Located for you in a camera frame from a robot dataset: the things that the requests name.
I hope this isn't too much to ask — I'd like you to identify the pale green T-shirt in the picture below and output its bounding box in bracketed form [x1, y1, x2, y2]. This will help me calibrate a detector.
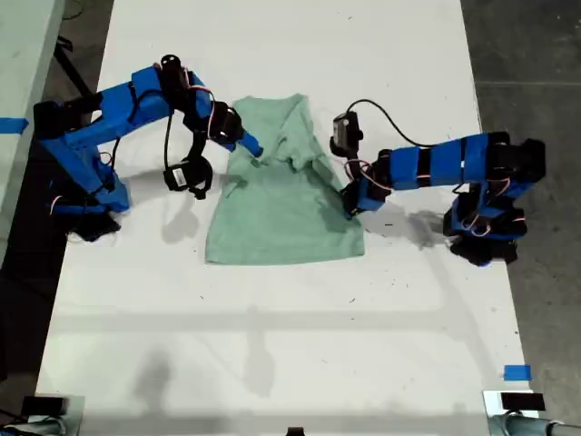
[204, 94, 367, 266]

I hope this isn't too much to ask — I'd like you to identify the black stand leg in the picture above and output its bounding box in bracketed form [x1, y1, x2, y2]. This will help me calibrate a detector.
[53, 38, 96, 99]

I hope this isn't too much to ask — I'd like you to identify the long blue tape strip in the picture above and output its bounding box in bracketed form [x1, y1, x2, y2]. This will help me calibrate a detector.
[0, 116, 29, 134]

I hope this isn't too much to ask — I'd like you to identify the pale side table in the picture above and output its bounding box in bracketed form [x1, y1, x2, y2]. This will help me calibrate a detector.
[0, 0, 67, 267]

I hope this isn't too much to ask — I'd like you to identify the short blue tape strip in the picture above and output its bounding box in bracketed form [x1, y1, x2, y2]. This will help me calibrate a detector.
[503, 364, 532, 382]

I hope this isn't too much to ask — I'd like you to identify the white plate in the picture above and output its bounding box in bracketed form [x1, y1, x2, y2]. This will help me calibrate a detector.
[482, 389, 541, 419]

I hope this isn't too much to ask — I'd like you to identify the small black box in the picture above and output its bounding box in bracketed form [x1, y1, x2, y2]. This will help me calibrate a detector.
[500, 392, 546, 412]
[21, 396, 69, 417]

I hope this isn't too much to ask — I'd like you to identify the grey blue object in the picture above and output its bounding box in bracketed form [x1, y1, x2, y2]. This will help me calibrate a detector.
[0, 415, 69, 436]
[487, 412, 581, 436]

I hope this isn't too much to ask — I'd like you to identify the black camera stalk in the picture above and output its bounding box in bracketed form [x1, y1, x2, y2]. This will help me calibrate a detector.
[344, 154, 364, 183]
[188, 129, 208, 163]

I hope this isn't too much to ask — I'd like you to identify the black camera cable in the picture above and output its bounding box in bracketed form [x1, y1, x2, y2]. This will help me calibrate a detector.
[162, 113, 176, 169]
[345, 99, 430, 149]

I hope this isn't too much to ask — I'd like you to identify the black camera box, grey face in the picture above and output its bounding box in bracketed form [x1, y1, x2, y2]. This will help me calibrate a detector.
[330, 112, 364, 158]

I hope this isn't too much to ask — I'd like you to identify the black camera box, ring mount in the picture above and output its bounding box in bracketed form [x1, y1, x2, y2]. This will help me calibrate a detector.
[162, 156, 214, 201]

